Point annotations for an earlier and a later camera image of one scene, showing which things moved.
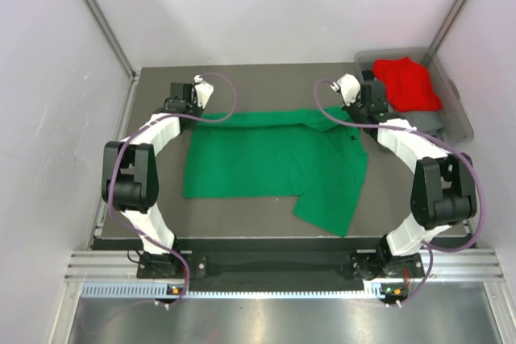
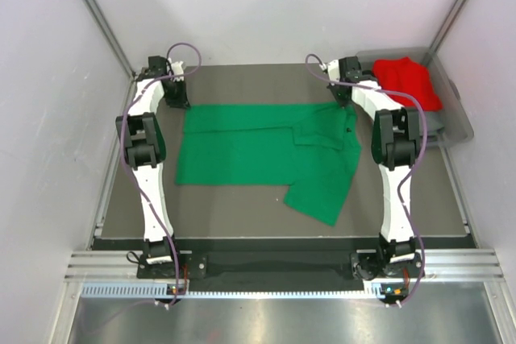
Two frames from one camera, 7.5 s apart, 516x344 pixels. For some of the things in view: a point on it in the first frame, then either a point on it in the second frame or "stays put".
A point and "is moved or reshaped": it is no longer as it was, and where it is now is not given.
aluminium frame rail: x=122 y=266 stays put
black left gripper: x=194 y=104 → x=181 y=102
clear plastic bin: x=458 y=125 stays put
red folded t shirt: x=409 y=85 stays put
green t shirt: x=314 y=155 is moved or reshaped
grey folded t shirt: x=428 y=122 stays put
